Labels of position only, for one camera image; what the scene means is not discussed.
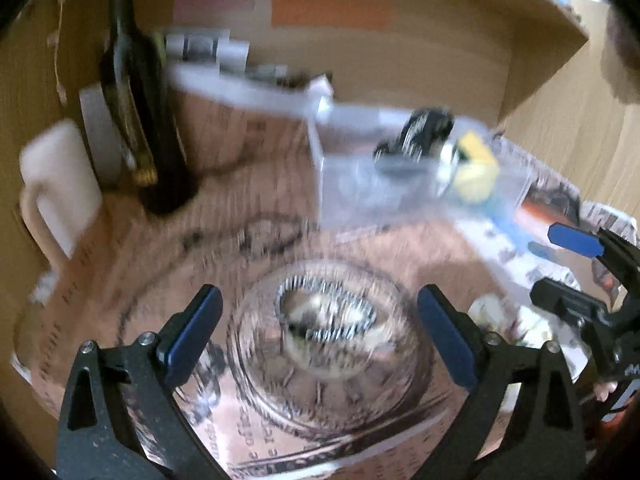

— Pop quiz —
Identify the yellow felt ball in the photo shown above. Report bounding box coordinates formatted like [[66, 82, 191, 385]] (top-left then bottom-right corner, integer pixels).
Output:
[[452, 159, 500, 204]]

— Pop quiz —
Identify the yellow sponge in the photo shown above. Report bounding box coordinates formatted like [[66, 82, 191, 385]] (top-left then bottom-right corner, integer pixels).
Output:
[[457, 130, 500, 178]]

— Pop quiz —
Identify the black gold-trimmed headband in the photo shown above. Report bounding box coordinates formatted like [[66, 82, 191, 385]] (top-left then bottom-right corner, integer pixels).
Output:
[[372, 108, 454, 176]]

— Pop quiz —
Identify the floral white scrunchie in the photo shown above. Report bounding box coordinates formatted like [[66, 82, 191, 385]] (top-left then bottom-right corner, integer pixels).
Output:
[[466, 294, 586, 386]]

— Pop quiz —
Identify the newspaper print table mat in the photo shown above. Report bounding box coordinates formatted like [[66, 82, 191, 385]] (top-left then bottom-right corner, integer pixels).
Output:
[[8, 104, 640, 480]]

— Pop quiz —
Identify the cream ceramic mug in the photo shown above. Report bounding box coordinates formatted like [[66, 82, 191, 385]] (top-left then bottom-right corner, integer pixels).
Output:
[[20, 118, 102, 271]]

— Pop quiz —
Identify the clear plastic storage box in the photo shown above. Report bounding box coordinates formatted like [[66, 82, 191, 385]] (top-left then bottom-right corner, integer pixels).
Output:
[[308, 99, 533, 230]]

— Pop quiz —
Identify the paper box of rolled papers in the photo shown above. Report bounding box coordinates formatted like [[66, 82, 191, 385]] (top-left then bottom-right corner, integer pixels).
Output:
[[160, 27, 334, 174]]

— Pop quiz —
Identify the dark glass bottle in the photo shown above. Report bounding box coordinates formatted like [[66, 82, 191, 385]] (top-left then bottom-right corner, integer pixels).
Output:
[[99, 0, 198, 217]]

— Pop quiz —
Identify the orange sticky note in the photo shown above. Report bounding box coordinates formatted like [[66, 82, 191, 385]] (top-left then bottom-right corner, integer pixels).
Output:
[[271, 0, 395, 30]]

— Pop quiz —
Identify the black white beaded bracelet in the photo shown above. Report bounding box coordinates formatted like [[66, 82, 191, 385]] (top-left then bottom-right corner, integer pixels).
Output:
[[274, 274, 379, 344]]

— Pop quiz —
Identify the black cord necklace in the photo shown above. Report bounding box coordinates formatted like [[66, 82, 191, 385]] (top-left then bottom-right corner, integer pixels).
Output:
[[119, 213, 312, 340]]

